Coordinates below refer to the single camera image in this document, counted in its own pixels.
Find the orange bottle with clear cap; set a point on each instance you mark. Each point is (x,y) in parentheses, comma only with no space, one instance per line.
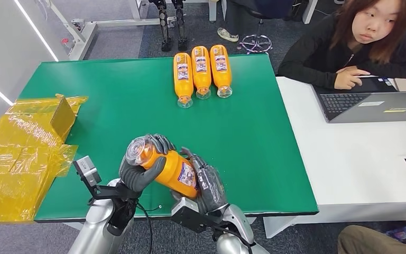
(183,87)
(221,79)
(171,171)
(201,79)

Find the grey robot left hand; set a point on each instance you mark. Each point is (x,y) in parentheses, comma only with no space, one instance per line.
(134,177)

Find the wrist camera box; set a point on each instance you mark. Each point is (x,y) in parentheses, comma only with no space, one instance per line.
(87,171)
(189,214)

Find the black robot leg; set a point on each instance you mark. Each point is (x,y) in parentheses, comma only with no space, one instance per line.
(181,28)
(164,28)

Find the person's knee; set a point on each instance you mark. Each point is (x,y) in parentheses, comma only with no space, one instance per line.
(371,242)

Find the white metal frame stand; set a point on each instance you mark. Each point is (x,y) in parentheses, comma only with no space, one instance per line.
(84,38)

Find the person's hand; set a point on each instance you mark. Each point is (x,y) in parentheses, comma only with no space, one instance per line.
(346,79)

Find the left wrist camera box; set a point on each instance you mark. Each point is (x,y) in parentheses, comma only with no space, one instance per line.
(87,171)

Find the white desk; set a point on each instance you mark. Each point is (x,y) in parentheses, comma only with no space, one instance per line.
(346,157)

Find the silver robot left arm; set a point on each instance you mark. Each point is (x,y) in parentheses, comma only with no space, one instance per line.
(98,224)

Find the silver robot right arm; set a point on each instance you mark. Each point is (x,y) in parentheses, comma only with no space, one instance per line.
(243,224)

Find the plastic water bottle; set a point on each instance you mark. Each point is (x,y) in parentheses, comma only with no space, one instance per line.
(404,233)

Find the light sneaker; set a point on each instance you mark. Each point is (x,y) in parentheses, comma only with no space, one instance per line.
(228,35)

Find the person at laptop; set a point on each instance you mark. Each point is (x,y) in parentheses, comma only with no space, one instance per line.
(315,56)

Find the office chair with chrome base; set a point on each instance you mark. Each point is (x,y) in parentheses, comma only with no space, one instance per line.
(269,8)

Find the grey laptop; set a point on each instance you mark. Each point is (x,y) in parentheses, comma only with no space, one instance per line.
(381,108)

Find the green table mat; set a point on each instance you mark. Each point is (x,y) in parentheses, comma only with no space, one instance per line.
(119,87)

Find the cardboard box in yellow film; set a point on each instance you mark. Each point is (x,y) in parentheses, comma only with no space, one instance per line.
(14,150)

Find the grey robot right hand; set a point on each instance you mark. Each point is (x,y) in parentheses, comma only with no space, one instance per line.
(211,189)

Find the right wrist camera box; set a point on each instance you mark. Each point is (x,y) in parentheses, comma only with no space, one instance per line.
(189,214)

